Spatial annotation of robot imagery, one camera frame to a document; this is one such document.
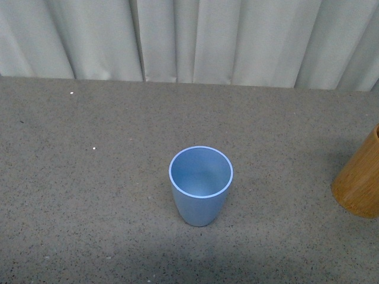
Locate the blue plastic cup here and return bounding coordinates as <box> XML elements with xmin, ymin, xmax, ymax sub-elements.
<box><xmin>168</xmin><ymin>146</ymin><xmax>234</xmax><ymax>227</ymax></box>

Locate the wooden chopstick holder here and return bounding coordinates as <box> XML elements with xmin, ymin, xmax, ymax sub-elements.
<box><xmin>331</xmin><ymin>125</ymin><xmax>378</xmax><ymax>218</ymax></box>

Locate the white pleated curtain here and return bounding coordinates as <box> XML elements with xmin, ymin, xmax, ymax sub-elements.
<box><xmin>1</xmin><ymin>1</ymin><xmax>378</xmax><ymax>91</ymax></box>

